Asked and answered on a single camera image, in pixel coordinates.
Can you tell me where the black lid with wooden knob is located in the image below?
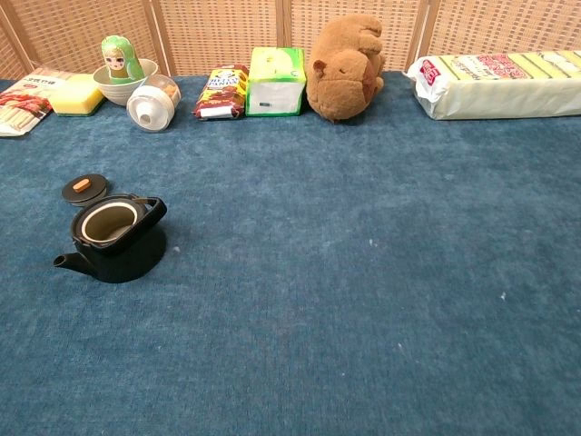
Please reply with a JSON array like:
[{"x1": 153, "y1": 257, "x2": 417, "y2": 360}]
[{"x1": 61, "y1": 173, "x2": 110, "y2": 208}]

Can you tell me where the black teapot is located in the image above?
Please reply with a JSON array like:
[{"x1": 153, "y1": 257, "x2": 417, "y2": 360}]
[{"x1": 53, "y1": 193, "x2": 168, "y2": 284}]

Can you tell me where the blue table cloth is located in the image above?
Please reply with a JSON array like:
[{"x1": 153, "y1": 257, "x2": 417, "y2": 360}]
[{"x1": 0, "y1": 70, "x2": 581, "y2": 436}]

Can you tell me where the green tissue box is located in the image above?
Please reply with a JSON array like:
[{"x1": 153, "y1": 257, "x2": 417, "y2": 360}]
[{"x1": 244, "y1": 46, "x2": 306, "y2": 117}]

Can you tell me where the brown capybara plush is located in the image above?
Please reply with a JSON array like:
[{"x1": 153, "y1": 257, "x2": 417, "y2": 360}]
[{"x1": 305, "y1": 13, "x2": 387, "y2": 125}]

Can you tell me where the red snack bag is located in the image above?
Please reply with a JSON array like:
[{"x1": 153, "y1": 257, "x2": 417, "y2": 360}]
[{"x1": 193, "y1": 64, "x2": 251, "y2": 122}]

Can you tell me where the clear plastic snack jar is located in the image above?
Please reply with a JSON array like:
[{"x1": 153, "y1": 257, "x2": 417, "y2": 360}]
[{"x1": 125, "y1": 74, "x2": 182, "y2": 134}]

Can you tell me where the wicker folding screen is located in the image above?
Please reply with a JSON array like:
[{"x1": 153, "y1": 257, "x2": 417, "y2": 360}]
[{"x1": 0, "y1": 0, "x2": 581, "y2": 81}]

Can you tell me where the white ceramic bowl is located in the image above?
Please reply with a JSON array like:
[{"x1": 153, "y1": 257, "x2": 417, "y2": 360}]
[{"x1": 93, "y1": 58, "x2": 160, "y2": 107}]

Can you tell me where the green matryoshka doll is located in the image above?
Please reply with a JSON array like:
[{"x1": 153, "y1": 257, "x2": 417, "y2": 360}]
[{"x1": 100, "y1": 35, "x2": 146, "y2": 85}]

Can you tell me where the yellow sponge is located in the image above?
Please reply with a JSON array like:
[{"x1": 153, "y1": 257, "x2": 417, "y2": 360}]
[{"x1": 47, "y1": 74, "x2": 106, "y2": 118}]

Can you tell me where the flat food package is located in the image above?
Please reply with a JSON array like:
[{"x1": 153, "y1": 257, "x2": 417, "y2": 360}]
[{"x1": 0, "y1": 67, "x2": 69, "y2": 137}]

